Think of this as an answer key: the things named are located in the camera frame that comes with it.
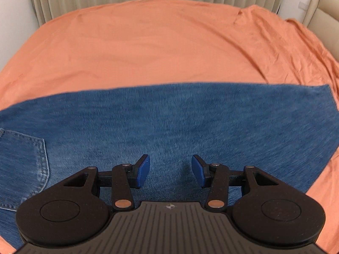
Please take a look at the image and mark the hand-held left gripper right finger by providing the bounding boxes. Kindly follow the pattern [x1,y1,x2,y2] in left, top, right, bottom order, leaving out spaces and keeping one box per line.
[192,155,279,212]

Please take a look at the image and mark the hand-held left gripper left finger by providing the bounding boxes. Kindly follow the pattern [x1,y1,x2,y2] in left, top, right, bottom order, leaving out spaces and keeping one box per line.
[63,155,150,212]

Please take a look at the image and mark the blue denim pants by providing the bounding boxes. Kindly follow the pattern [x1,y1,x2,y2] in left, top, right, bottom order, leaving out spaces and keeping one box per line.
[0,83,339,250]

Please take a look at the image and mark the orange bed sheet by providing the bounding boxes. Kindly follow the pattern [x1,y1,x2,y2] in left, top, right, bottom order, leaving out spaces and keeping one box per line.
[0,0,339,254]

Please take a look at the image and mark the beige upholstered headboard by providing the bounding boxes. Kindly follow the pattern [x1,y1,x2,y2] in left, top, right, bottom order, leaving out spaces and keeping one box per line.
[303,0,339,48]

